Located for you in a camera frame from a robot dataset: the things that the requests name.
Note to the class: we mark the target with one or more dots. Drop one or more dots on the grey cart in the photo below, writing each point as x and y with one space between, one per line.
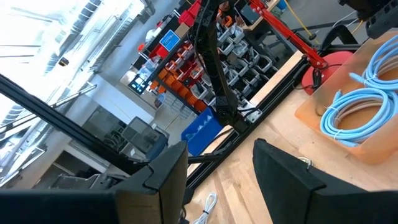
143 137

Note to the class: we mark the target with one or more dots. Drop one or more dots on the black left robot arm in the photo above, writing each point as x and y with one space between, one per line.
211 56

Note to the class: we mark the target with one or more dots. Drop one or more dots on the storage rack with bins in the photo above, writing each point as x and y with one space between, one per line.
183 90

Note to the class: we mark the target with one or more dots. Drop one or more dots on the red desk lamp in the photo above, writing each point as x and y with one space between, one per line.
289 34

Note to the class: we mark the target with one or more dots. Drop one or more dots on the blue label sign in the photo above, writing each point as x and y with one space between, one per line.
169 40

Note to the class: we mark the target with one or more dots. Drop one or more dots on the black aluminium rig frame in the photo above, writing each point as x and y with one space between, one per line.
46 112

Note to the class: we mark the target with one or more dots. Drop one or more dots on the orange translucent bin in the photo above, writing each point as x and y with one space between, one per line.
367 155

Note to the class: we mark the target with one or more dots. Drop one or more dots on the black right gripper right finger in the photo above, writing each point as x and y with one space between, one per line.
304 202

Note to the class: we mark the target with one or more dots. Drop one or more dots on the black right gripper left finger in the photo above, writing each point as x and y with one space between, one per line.
140 205

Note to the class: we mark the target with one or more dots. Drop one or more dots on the blue storage bin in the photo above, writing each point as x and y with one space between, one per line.
202 130

